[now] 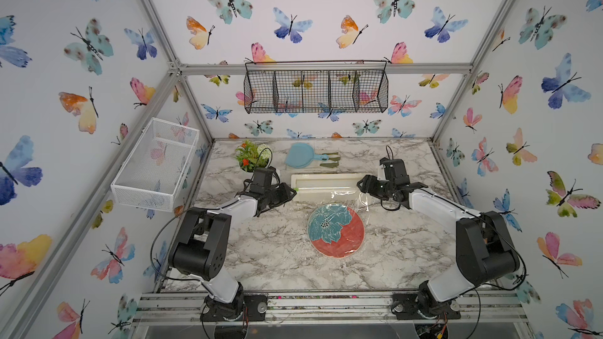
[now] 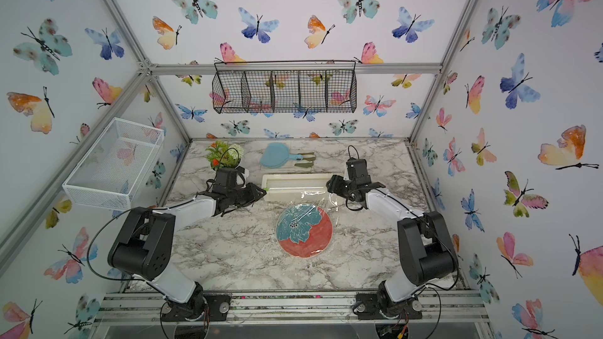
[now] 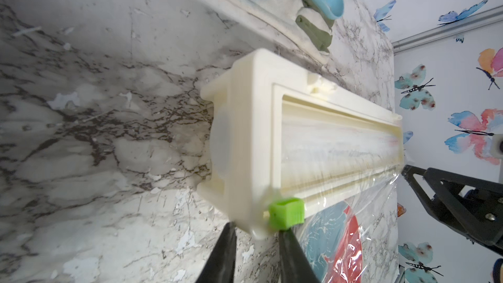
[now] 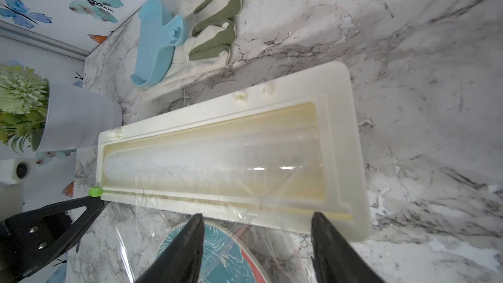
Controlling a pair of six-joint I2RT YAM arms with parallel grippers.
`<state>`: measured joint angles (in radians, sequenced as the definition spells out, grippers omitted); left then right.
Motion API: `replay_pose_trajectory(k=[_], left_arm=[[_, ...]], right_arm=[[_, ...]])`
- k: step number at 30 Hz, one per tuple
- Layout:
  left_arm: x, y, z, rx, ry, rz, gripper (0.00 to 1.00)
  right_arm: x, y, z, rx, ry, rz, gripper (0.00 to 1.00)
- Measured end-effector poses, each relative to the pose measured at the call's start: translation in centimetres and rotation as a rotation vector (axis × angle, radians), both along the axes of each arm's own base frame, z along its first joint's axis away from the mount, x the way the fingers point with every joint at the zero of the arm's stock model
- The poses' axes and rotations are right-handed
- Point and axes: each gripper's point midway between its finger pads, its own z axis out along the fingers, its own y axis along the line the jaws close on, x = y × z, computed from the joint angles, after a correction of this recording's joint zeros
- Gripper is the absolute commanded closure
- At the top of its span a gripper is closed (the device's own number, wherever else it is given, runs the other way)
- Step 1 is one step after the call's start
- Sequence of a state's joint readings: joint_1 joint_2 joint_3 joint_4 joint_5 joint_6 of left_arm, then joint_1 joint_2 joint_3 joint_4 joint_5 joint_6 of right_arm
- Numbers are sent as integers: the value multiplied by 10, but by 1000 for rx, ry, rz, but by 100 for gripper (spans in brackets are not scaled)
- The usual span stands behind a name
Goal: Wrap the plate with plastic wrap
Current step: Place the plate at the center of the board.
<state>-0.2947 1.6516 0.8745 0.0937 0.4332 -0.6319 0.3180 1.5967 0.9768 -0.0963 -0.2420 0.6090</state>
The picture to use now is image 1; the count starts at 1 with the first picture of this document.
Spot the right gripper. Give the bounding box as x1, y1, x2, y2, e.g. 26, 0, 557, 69
356, 173, 396, 200

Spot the clear plastic wrap sheet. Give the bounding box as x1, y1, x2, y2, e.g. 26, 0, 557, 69
300, 192, 369, 261

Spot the red plate with teal flower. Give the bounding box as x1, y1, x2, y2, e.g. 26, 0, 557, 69
307, 203, 365, 258

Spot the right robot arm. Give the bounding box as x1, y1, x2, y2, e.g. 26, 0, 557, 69
356, 158, 525, 320

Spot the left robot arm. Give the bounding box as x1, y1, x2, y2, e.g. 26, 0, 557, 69
168, 167, 297, 321

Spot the teal hand mirror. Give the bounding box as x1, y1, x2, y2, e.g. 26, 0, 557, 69
285, 143, 329, 169

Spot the potted plant in white pot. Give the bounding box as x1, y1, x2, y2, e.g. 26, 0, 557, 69
235, 140, 273, 173

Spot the black wire wall basket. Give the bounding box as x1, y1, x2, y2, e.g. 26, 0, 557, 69
238, 60, 389, 115

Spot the white mesh wall basket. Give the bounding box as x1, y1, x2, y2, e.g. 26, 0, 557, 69
111, 118, 199, 212

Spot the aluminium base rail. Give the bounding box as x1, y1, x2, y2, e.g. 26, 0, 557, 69
133, 290, 529, 326

